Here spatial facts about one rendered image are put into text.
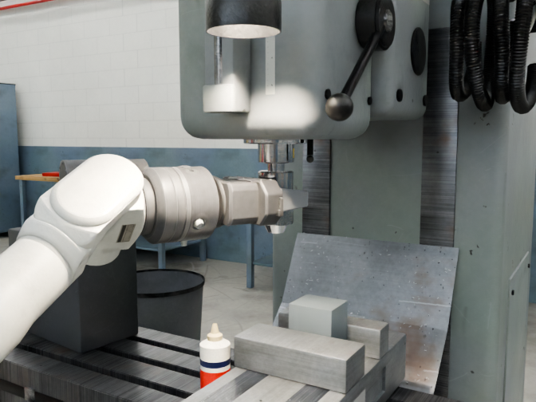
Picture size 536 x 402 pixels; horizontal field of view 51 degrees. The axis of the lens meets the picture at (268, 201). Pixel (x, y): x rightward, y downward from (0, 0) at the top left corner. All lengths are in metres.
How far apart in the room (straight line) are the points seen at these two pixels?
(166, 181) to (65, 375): 0.41
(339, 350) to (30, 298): 0.34
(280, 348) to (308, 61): 0.33
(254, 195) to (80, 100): 6.78
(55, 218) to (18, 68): 7.82
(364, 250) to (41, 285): 0.69
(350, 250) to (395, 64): 0.43
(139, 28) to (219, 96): 6.15
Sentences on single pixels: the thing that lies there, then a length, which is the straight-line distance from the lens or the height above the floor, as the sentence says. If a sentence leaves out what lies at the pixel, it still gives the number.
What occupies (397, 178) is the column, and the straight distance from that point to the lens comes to 1.06.
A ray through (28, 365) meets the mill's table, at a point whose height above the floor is 0.96.
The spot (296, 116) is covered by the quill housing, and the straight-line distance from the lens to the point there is 0.62.
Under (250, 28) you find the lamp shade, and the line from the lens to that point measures 0.59.
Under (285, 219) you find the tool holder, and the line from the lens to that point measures 0.73.
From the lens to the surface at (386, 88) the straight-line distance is 0.79.
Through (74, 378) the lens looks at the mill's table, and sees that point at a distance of 0.91.
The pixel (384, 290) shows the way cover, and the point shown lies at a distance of 1.05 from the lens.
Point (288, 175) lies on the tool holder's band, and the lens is 0.72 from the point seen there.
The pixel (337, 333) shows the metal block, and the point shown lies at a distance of 0.73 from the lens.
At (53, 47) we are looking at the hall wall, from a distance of 7.83.
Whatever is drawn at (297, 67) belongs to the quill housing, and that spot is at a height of 1.39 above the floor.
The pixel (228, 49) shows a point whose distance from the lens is 0.63.
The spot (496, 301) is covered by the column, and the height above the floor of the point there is 1.03.
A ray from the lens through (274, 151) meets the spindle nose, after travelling 0.71.
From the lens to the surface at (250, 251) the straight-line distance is 4.90.
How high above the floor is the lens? 1.31
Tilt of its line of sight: 6 degrees down
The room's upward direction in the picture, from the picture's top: straight up
